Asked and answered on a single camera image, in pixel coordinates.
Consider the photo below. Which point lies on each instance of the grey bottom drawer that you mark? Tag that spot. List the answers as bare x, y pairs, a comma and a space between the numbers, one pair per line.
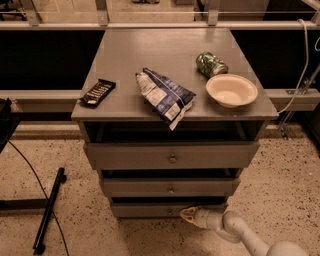
161, 207

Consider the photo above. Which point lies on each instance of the blue white chip bag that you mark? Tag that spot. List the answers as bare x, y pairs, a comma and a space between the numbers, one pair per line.
169, 99

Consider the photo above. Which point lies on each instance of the black equipment at left edge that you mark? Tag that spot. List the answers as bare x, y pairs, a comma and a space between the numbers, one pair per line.
8, 122

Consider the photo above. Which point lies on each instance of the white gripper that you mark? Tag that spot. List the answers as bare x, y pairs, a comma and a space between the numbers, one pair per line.
202, 218

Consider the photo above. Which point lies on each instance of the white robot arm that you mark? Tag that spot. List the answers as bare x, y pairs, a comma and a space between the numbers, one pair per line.
231, 227

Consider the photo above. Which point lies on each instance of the black snack bar packet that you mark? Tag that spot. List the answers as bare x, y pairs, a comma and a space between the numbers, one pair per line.
98, 92

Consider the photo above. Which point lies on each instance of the green soda can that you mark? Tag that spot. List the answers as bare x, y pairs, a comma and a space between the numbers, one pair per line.
210, 65

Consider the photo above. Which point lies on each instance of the metal railing frame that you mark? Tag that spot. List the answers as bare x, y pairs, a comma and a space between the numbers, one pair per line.
103, 14

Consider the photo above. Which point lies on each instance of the black stand base bar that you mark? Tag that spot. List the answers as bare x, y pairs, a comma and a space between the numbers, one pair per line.
39, 246

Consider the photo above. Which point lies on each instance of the white paper bowl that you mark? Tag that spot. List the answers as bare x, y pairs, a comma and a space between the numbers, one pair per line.
231, 91

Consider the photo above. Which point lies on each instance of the grey drawer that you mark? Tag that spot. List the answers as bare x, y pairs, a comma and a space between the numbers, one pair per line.
143, 156
161, 207
169, 187

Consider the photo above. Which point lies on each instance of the grey wooden drawer cabinet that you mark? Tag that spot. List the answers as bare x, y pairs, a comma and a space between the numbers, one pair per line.
124, 116

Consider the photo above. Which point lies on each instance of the grey middle drawer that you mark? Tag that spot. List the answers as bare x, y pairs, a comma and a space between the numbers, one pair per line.
169, 187

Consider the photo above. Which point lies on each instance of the grey top drawer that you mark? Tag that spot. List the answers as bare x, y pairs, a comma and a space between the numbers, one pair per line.
143, 156

